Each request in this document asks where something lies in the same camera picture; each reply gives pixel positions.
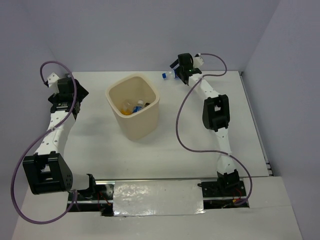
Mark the blue cap bottle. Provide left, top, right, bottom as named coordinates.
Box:
left=161, top=69, right=178, bottom=80

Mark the orange label plastic bottle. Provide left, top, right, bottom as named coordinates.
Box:
left=120, top=99, right=134, bottom=116

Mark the blue label plastic bottle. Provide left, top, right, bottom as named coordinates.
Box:
left=132, top=99, right=145, bottom=113

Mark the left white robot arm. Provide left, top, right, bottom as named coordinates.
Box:
left=22, top=75, right=98, bottom=200

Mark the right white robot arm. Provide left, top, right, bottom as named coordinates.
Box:
left=170, top=53, right=240, bottom=196

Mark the beige plastic bin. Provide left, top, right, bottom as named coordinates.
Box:
left=105, top=73, right=160, bottom=141

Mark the silver foil sheet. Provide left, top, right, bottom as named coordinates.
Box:
left=113, top=180, right=205, bottom=217

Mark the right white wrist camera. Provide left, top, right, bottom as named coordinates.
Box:
left=193, top=53, right=204, bottom=68

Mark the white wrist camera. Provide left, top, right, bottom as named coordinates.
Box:
left=47, top=72, right=60, bottom=91
left=193, top=53, right=204, bottom=68

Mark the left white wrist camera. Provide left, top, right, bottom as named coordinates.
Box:
left=47, top=72, right=60, bottom=91

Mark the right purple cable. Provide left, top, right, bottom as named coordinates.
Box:
left=175, top=52, right=253, bottom=206

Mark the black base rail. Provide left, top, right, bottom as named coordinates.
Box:
left=70, top=178, right=249, bottom=217

